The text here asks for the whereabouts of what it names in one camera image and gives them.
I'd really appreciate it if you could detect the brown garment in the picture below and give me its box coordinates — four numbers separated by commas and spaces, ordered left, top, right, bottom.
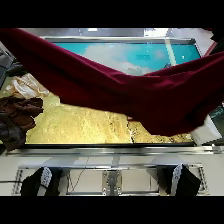
0, 95, 45, 152

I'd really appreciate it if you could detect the cream garment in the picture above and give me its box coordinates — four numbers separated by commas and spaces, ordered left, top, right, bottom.
5, 72, 51, 100

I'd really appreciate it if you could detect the dark grey garment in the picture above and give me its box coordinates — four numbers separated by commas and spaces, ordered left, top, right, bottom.
0, 49, 28, 79

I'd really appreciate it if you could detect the dark red garment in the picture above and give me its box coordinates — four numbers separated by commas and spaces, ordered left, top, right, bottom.
0, 27, 224, 138

